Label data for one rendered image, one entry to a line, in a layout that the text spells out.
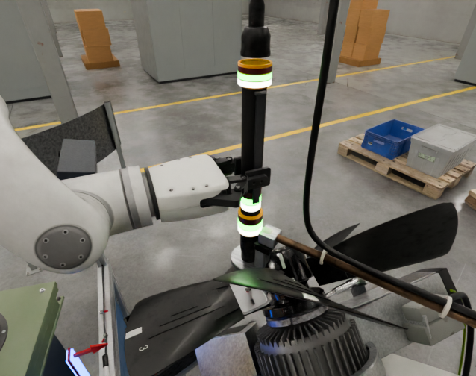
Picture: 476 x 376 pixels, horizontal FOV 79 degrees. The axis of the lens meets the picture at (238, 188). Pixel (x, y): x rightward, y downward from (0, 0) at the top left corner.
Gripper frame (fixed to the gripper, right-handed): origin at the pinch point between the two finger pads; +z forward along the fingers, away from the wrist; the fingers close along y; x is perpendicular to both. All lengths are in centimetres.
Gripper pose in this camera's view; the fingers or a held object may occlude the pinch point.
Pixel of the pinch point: (251, 171)
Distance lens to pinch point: 45.2
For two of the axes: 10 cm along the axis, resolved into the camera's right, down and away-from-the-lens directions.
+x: -0.1, -8.2, -5.8
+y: 3.8, 5.3, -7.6
